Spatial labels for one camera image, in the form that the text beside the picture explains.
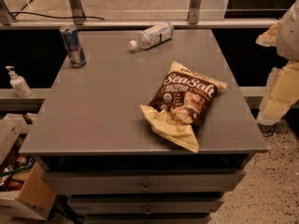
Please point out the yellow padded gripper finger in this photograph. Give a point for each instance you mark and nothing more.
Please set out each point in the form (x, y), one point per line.
(269, 37)
(281, 92)

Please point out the brown sea salt chip bag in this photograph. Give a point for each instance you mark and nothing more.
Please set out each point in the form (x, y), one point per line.
(181, 103)

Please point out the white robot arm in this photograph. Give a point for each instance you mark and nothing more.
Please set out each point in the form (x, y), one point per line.
(288, 34)

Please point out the blue silver redbull can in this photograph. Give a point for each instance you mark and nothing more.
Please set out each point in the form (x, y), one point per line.
(72, 45)

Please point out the clear plastic water bottle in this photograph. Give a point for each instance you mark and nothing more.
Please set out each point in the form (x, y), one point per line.
(152, 36)

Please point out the top drawer knob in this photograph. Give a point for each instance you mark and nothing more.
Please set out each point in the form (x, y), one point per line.
(145, 189)

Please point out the drawer knob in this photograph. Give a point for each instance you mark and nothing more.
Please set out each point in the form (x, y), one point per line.
(147, 212)
(145, 189)

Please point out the grey drawer cabinet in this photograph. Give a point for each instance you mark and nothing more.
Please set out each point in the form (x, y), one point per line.
(95, 146)

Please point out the white pump dispenser bottle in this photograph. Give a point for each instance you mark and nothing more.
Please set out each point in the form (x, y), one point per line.
(18, 83)

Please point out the cardboard box with items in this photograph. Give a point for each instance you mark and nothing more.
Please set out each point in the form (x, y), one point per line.
(23, 193)

